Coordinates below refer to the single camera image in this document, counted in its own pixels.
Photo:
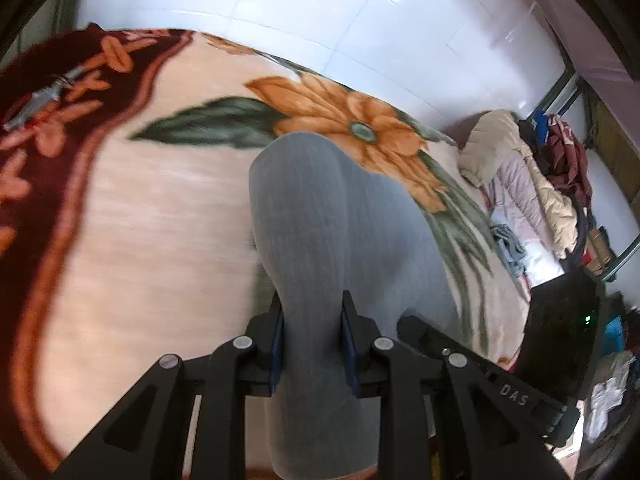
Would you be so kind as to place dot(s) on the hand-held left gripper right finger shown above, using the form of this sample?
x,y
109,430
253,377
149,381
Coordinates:
x,y
350,357

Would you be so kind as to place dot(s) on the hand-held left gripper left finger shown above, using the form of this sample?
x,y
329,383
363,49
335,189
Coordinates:
x,y
275,355

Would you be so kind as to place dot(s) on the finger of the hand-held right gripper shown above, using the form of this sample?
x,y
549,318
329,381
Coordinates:
x,y
422,329

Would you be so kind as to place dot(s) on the grey pants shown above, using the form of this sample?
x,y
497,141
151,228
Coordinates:
x,y
325,220

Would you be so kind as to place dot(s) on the white clothes pile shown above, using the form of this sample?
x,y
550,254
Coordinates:
x,y
607,400

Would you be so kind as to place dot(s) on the blue-grey crumpled cloth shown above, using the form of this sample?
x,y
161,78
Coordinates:
x,y
509,249

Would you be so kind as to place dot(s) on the beige and pink quilt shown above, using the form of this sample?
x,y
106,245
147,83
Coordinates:
x,y
520,180

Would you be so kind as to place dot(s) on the floral fleece blanket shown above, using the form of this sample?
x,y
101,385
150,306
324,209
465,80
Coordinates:
x,y
160,240

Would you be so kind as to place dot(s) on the red clothes pile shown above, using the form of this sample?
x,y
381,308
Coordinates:
x,y
567,157

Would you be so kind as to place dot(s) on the green metal bed frame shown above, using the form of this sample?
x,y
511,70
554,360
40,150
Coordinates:
x,y
560,92

